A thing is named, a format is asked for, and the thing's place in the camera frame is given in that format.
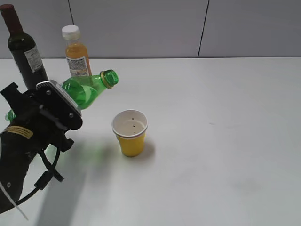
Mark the green sprite bottle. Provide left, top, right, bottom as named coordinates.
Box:
left=5, top=69, right=119, bottom=156

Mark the white zip tie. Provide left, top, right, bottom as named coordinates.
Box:
left=0, top=182, right=29, bottom=221

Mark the dark red wine bottle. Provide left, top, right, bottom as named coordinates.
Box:
left=0, top=4, right=48, bottom=89

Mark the orange juice bottle white cap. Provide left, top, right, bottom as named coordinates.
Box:
left=62, top=25, right=92, bottom=77

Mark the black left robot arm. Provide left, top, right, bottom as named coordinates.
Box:
left=0, top=81, right=80, bottom=213

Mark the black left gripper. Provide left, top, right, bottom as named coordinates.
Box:
left=0, top=82, right=74, bottom=155

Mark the yellow paper cup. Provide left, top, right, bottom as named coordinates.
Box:
left=111, top=109, right=148, bottom=157

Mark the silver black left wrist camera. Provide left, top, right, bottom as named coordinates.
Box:
left=35, top=80, right=83, bottom=130

